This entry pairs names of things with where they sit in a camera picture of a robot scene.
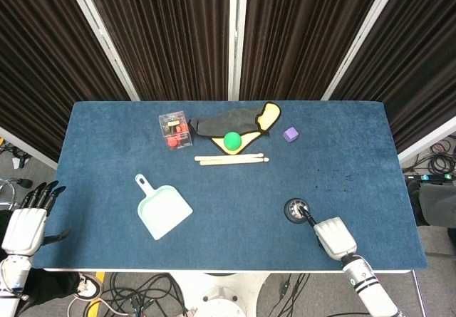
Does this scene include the grey bag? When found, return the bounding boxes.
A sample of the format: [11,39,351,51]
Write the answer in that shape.
[417,182,456,225]

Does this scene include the blue table mat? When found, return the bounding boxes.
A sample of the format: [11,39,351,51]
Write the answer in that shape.
[32,100,428,271]

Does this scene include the clear box with red items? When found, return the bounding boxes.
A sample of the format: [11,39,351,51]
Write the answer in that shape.
[158,109,195,152]

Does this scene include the black and yellow cloth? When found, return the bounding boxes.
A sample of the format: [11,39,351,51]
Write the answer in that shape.
[187,101,282,155]

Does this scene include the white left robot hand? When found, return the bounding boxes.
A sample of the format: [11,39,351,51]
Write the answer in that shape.
[1,180,71,257]

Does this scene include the green ball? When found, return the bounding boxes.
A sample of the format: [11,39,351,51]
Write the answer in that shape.
[223,131,243,151]

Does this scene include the dark folding screen panels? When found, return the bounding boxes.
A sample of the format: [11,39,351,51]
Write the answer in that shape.
[0,0,456,163]

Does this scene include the wooden drumstick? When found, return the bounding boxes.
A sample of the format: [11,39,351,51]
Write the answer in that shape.
[194,152,265,162]
[199,157,270,167]

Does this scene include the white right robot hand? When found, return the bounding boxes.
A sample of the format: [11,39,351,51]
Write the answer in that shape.
[298,205,358,261]

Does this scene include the black floor cables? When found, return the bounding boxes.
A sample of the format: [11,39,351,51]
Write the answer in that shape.
[67,272,188,317]

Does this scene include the black round disc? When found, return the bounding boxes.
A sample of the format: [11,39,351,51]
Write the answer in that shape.
[284,197,311,222]

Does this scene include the black power strip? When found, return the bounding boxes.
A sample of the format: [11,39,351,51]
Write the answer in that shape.
[405,172,456,183]

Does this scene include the black and white sneaker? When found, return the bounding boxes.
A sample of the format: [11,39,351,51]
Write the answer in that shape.
[73,273,103,301]

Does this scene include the white table base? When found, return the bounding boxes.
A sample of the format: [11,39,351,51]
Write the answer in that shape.
[174,271,272,317]

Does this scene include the mint green plastic dustpan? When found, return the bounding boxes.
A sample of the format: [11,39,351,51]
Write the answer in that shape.
[134,173,194,241]

